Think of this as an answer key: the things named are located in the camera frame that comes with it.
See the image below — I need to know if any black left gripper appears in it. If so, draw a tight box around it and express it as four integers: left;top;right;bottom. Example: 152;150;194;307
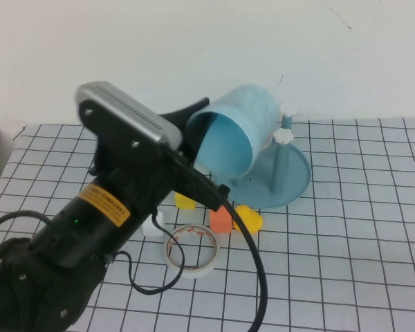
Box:
77;98;211;228

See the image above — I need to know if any light blue plastic cup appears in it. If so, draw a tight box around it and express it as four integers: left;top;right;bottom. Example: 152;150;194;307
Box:
186;84;282;179

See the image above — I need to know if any blue cup stand with pegs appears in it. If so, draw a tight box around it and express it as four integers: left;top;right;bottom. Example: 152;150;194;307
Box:
210;107;312;210

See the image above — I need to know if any yellow cube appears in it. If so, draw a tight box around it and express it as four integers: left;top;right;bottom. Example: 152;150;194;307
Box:
174;192;196;210

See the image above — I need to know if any orange cube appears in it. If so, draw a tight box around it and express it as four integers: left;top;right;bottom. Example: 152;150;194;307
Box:
209;206;233;234

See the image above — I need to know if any white cube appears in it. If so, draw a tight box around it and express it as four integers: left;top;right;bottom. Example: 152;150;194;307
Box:
142;211;166;237

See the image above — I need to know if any yellow rubber duck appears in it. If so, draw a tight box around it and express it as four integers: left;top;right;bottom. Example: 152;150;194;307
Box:
232;204;264;235

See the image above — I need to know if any white adhesive tape roll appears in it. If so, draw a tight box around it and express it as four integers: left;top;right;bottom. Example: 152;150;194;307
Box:
163;223;221;279

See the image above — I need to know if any black grid checkered tablecloth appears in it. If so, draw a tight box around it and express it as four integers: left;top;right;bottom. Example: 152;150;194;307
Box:
0;118;415;332

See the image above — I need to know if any thin black looping cable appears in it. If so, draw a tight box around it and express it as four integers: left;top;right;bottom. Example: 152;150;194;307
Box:
105;210;186;295

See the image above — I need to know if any thick black camera cable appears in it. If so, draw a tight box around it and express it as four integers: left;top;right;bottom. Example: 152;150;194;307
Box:
164;145;269;332

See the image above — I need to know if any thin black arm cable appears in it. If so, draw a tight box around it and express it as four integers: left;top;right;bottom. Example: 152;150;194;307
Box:
0;210;55;237

